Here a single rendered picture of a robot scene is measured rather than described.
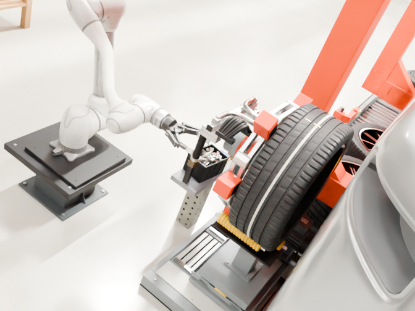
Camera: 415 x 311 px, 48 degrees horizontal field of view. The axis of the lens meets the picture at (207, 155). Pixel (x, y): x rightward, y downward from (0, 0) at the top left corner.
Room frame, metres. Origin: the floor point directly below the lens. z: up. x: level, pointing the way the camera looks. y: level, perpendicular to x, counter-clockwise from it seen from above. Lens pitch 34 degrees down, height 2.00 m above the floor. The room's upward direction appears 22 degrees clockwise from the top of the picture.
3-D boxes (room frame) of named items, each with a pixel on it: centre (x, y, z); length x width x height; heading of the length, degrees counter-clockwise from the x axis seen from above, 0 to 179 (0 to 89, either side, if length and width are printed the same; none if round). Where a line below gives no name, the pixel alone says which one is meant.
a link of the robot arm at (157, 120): (1.84, 0.26, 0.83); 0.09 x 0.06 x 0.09; 158
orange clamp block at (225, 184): (1.53, -0.12, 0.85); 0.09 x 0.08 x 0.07; 158
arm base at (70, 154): (1.99, 0.73, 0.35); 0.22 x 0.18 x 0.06; 156
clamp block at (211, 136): (1.74, 0.02, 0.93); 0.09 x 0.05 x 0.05; 68
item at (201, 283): (1.81, -0.41, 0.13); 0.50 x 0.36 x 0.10; 158
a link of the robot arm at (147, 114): (1.87, 0.37, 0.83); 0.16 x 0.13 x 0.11; 68
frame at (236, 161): (1.82, -0.23, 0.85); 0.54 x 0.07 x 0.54; 158
